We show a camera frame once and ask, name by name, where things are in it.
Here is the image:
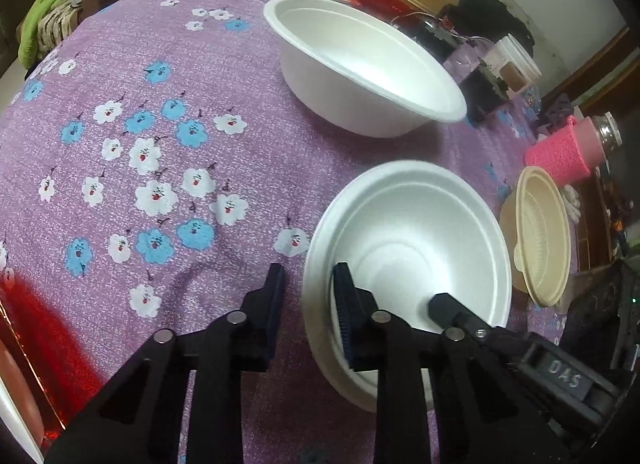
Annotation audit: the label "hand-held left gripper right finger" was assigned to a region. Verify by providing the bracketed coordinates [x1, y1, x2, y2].
[332, 261, 567, 464]

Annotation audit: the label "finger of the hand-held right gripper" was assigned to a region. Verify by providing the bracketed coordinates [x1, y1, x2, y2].
[428, 292, 522, 361]

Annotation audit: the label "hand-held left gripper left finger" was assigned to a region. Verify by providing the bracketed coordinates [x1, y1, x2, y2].
[45, 263, 287, 464]

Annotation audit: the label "small white foam bowl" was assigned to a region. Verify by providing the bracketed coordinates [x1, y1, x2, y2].
[326, 176, 505, 387]

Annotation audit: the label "red plate with gold print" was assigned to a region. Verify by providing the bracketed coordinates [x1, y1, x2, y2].
[0, 274, 96, 451]

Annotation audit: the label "beige plastic bowl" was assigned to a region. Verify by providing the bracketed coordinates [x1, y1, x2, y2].
[499, 165, 573, 309]

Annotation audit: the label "white work gloves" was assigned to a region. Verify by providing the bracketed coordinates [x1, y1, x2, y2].
[559, 183, 584, 223]

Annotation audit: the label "bottle with pink knitted sleeve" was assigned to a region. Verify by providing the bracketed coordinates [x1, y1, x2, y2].
[523, 111, 624, 186]

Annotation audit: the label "small black box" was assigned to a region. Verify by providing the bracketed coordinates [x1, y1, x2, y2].
[459, 58, 516, 125]

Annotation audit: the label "purple floral tablecloth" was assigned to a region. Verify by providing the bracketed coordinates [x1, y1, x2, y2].
[0, 0, 601, 464]

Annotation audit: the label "white plastic jar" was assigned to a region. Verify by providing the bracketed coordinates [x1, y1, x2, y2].
[492, 33, 543, 96]

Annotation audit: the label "large white foam bowl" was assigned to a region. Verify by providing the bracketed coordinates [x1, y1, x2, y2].
[262, 0, 469, 139]

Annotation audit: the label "patterned blanket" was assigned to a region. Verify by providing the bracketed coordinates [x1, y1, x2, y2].
[29, 3, 84, 47]

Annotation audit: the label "green jacket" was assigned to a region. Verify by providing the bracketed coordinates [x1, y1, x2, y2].
[18, 0, 82, 66]

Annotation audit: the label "black device with wires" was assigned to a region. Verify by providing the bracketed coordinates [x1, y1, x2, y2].
[399, 13, 467, 61]

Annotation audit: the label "wooden door frame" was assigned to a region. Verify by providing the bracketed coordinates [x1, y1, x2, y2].
[544, 26, 640, 116]

